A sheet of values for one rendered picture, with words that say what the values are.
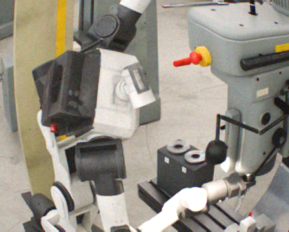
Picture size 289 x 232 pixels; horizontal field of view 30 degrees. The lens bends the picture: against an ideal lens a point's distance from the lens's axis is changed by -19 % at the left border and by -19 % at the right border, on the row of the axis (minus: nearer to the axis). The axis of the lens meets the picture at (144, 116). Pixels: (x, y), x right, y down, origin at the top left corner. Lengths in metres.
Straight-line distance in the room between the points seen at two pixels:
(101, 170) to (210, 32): 0.54
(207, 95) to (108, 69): 3.45
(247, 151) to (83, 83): 0.55
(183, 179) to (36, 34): 1.36
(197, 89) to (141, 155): 1.09
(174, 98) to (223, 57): 3.61
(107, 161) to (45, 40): 1.67
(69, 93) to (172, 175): 0.81
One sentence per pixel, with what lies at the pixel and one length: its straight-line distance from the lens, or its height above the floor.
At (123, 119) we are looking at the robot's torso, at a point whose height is 1.52.
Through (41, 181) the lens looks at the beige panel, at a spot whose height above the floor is 0.25.
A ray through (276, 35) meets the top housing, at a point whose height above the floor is 1.86.
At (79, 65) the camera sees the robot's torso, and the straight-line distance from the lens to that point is 1.89.
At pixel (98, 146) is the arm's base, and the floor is 1.46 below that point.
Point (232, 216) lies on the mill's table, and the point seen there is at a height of 0.93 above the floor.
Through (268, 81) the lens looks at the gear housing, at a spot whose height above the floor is 1.69.
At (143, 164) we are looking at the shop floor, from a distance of 4.47.
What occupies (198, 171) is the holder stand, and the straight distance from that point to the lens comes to 2.43.
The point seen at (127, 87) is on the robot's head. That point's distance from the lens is 1.87.
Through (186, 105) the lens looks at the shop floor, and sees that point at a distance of 5.18.
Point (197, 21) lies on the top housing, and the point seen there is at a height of 1.87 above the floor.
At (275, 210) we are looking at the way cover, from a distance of 2.48.
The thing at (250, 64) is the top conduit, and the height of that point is 1.80.
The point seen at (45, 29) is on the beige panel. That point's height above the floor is 1.30.
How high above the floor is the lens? 2.47
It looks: 29 degrees down
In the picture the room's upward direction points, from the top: 1 degrees counter-clockwise
